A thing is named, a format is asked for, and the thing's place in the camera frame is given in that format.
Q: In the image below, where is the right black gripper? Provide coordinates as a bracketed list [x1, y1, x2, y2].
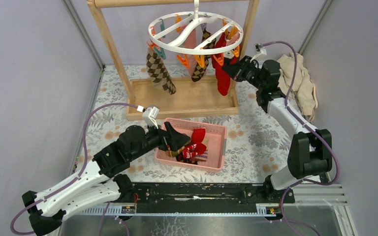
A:
[221, 56, 264, 90]

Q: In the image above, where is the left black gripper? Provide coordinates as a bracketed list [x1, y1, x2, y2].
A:
[129, 121, 191, 162]

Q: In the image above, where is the plain red sock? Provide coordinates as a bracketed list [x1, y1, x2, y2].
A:
[211, 32, 240, 96]

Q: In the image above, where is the red white patterned sock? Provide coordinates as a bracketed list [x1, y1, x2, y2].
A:
[182, 128, 208, 155]

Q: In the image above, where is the beige purple striped sock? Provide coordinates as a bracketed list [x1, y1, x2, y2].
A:
[195, 153, 208, 161]

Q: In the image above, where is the black red yellow argyle sock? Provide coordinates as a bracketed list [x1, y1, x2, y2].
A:
[176, 152, 203, 165]

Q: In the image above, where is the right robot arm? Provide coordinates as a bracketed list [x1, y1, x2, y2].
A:
[222, 56, 333, 203]

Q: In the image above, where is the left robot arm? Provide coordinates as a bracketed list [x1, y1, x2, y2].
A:
[22, 121, 190, 236]

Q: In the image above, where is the white round clip hanger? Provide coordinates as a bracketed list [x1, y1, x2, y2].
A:
[148, 0, 244, 56]

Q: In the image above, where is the brown argyle sock rear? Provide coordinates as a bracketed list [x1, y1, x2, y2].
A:
[189, 29, 216, 82]

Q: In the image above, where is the pink plastic basket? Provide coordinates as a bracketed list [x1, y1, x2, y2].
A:
[155, 118, 227, 173]

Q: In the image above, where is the pink sock rear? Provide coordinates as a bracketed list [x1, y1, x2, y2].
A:
[183, 29, 197, 76]

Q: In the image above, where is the beige crumpled cloth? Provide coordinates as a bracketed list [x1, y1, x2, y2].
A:
[277, 53, 318, 121]

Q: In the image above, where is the brown beige argyle sock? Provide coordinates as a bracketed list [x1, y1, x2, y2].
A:
[146, 48, 176, 95]

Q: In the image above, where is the floral table mat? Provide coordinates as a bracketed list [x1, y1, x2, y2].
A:
[73, 65, 291, 183]

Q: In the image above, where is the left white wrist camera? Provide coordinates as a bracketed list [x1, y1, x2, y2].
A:
[137, 105, 159, 128]

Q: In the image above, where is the wooden hanger rack frame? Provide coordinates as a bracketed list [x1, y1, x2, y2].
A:
[87, 0, 261, 121]

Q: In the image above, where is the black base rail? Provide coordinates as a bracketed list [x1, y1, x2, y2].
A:
[115, 182, 295, 214]

